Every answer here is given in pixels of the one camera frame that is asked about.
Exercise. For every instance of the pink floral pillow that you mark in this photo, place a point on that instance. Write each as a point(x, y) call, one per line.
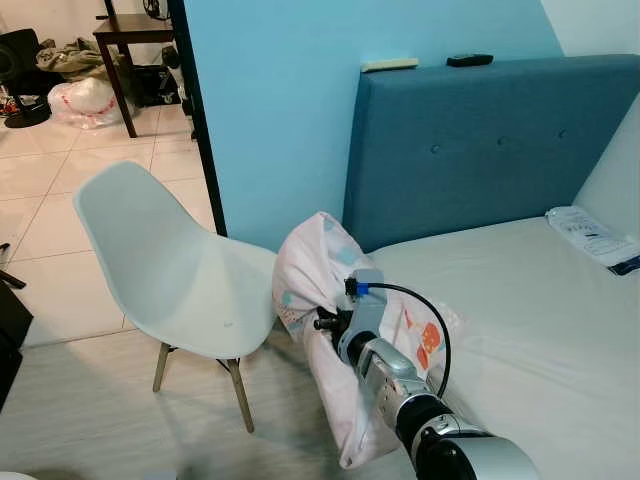
point(310, 260)

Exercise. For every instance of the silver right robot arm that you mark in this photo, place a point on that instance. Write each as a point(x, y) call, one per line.
point(470, 460)

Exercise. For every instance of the white chair with wooden legs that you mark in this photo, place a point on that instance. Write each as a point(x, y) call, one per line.
point(170, 270)

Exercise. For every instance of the white bed pillow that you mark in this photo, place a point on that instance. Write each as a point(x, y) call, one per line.
point(615, 170)

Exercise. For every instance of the white mattress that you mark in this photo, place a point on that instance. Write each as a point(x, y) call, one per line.
point(540, 340)

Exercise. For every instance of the blue fabric headboard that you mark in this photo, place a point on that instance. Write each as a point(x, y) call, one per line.
point(480, 140)

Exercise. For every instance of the beige remote control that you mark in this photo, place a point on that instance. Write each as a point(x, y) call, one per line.
point(390, 65)

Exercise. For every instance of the clear plastic packet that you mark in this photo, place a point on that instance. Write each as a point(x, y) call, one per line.
point(590, 235)

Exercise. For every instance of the black bag under table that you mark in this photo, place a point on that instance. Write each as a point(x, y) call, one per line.
point(155, 85)

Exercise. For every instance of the black remote control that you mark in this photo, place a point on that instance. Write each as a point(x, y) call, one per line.
point(470, 60)

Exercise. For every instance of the black furniture edge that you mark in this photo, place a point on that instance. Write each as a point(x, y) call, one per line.
point(8, 330)

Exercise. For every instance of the white plastic bag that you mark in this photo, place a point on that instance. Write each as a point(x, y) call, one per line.
point(85, 100)

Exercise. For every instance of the dark brown wooden table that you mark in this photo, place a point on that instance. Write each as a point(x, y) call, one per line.
point(130, 28)

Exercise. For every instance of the pile of clothes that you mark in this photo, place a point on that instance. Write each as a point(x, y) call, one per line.
point(70, 55)

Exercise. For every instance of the black floor fan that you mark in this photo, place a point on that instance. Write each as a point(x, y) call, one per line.
point(18, 60)

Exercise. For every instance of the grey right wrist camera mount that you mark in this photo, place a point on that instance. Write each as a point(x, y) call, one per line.
point(365, 300)

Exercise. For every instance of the black door frame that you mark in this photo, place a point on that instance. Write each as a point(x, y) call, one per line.
point(195, 110)

